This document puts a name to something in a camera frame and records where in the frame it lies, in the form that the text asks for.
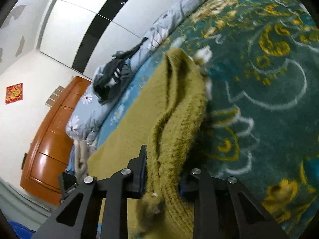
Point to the cream fluffy cloth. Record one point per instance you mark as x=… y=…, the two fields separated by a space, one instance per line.
x=82 y=159

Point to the light blue cloth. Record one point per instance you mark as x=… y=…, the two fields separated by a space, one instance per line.
x=71 y=164

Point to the white wardrobe with black band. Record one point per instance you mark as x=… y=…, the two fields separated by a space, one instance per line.
x=69 y=29

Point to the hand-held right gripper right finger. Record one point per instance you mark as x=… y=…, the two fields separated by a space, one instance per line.
x=199 y=188

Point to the beige wall switch panel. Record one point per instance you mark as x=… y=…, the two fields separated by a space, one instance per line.
x=55 y=95

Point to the dark grey garment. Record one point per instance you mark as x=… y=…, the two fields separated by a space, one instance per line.
x=109 y=76

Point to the dark blue fabric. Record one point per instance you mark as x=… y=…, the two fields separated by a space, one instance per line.
x=21 y=230

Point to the orange wooden headboard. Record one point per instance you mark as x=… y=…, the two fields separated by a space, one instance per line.
x=49 y=142

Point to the olive green knit sweater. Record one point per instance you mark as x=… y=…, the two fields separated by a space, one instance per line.
x=174 y=119

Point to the red wall decoration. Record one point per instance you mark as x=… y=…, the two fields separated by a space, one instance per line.
x=14 y=93

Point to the grey wall sticker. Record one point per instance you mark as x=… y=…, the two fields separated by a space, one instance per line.
x=18 y=12

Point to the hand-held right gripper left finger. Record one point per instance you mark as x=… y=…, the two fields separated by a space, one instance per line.
x=138 y=176

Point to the grey-blue daisy print duvet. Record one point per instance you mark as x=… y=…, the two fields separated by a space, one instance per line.
x=82 y=119

